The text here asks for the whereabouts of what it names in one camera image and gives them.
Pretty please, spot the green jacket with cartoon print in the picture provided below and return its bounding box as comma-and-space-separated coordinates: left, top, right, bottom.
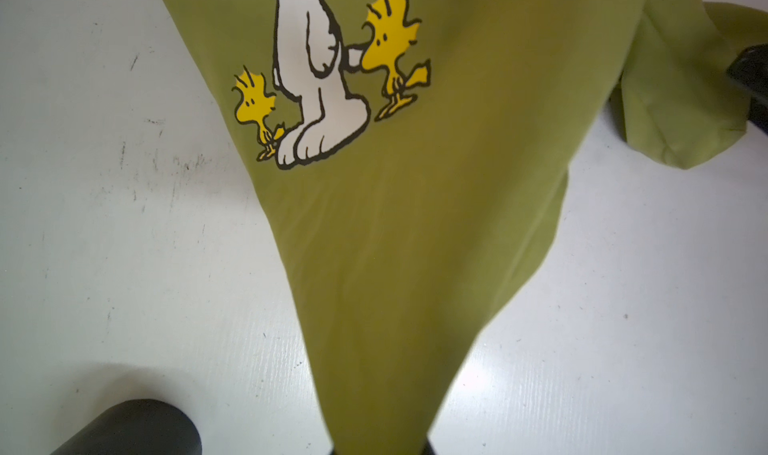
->
163, 0, 767, 454

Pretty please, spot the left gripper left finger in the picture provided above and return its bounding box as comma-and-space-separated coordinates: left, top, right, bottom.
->
53, 399, 203, 455

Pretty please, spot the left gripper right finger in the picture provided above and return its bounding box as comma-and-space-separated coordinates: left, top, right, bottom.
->
726, 44, 767, 133

